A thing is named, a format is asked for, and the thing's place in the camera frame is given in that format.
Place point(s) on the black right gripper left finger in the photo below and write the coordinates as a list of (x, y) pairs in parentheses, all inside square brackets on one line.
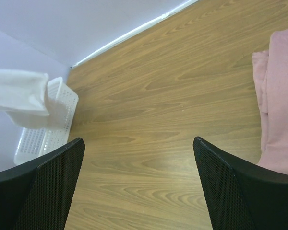
[(37, 195)]

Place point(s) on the pink folded t shirt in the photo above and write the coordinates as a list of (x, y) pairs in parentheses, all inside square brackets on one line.
[(270, 75)]

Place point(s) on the white t shirt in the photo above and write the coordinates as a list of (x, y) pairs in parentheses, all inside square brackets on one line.
[(24, 97)]

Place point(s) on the white plastic basket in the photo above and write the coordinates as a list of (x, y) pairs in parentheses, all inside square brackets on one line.
[(35, 143)]

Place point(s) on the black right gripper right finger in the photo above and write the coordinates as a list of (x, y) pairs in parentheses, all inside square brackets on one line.
[(240, 195)]

